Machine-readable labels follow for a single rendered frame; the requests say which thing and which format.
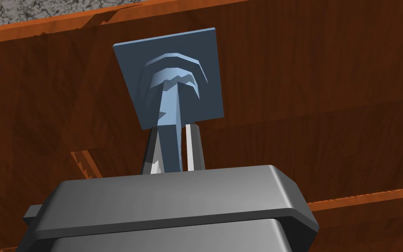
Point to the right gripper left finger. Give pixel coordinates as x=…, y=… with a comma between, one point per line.
x=151, y=155

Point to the brown wooden door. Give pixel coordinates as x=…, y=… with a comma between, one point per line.
x=310, y=87

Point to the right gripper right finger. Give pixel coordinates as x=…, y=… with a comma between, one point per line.
x=193, y=148

